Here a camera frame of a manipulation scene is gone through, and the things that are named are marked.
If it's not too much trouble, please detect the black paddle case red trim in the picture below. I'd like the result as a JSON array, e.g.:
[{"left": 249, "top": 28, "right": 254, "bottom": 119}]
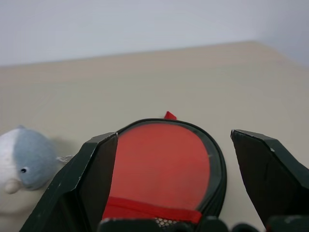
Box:
[{"left": 101, "top": 111, "right": 227, "bottom": 229}]

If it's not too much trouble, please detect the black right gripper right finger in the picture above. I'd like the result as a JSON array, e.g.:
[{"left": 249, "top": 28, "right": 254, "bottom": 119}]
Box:
[{"left": 230, "top": 129, "right": 309, "bottom": 232}]

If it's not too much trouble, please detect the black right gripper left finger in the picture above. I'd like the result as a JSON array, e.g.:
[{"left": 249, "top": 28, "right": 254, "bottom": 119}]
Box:
[{"left": 18, "top": 131, "right": 119, "bottom": 232}]

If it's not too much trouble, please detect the blue white plush whale toy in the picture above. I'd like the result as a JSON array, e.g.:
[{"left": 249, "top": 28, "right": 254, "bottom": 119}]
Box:
[{"left": 0, "top": 125, "right": 73, "bottom": 215}]

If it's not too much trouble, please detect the red table tennis paddle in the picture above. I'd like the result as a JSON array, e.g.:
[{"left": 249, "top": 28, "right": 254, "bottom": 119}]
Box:
[{"left": 102, "top": 122, "right": 211, "bottom": 220}]

